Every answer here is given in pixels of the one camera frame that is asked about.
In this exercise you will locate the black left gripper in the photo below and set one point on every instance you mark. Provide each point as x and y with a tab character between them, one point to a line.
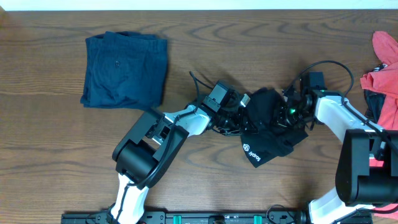
246	121

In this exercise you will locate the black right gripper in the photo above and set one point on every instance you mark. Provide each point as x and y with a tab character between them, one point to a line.
278	119

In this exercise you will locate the black polo shirt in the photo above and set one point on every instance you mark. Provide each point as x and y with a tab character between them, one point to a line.
266	141

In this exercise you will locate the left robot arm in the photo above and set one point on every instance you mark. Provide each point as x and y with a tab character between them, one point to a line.
147	150

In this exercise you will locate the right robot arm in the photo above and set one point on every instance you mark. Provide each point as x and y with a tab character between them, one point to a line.
366	176

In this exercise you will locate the dark patterned garment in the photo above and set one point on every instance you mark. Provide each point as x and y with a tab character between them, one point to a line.
374	87

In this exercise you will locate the red shirt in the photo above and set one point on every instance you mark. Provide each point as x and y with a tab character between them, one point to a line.
385	48

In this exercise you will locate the folded dark blue shorts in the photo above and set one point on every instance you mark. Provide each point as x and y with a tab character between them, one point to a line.
125	70

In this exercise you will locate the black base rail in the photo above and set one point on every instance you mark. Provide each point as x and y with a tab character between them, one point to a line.
276	215

